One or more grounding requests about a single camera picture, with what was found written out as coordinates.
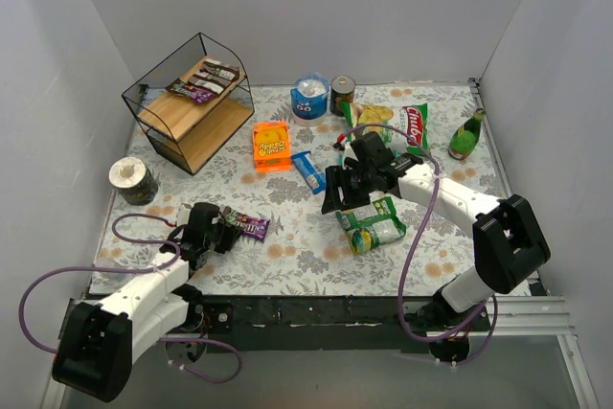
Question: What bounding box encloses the purple M&M's candy bag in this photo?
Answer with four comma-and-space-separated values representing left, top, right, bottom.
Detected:
222, 207, 270, 241

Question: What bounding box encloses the brown chocolate bar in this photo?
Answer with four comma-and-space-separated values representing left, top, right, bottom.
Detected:
200, 57, 240, 81
188, 73, 230, 95

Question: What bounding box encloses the brown M&M's candy bag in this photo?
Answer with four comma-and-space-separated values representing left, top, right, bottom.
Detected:
166, 79, 216, 104

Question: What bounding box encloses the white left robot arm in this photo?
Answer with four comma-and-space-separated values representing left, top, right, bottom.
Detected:
52, 203, 241, 402

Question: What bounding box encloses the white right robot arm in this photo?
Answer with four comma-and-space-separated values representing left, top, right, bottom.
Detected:
322, 132, 551, 327

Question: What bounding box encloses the teal Fox's candy bag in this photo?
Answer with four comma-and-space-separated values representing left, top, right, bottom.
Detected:
339, 148, 397, 192

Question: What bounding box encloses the green Spring candy bag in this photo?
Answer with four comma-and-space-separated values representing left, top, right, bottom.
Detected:
335, 196, 406, 255

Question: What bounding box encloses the orange candy box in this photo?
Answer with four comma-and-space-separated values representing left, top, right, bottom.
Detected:
253, 121, 292, 173

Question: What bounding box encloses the blue wafer bar wrapper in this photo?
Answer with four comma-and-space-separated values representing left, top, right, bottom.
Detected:
291, 150, 327, 194

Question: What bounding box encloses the Chuba cassava chips bag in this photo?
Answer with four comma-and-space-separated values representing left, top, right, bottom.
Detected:
341, 102, 429, 156

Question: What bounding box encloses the floral table mat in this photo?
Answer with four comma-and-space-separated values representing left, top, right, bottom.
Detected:
96, 84, 508, 296

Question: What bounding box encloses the dark tin can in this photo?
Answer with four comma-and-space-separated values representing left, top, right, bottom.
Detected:
329, 76, 355, 117

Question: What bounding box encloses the dark patterned tissue roll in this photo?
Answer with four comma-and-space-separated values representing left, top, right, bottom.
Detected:
108, 156, 158, 206

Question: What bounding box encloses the blue monster tissue roll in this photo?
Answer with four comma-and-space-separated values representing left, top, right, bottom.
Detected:
290, 73, 329, 127

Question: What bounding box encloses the green glass bottle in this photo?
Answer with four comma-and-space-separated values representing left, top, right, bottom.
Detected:
448, 108, 487, 160

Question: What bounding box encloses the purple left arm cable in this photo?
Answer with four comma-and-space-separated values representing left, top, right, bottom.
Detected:
18, 212, 243, 384

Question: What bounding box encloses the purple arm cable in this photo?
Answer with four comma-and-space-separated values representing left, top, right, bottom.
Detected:
18, 212, 243, 384
334, 124, 499, 367

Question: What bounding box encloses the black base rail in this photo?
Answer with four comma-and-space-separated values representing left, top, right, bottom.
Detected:
163, 294, 491, 362

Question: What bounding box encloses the wire and wood shelf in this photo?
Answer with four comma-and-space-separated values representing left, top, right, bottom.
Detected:
121, 32, 256, 175

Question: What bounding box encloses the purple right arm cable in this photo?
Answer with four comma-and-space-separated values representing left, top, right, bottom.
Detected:
334, 124, 499, 367

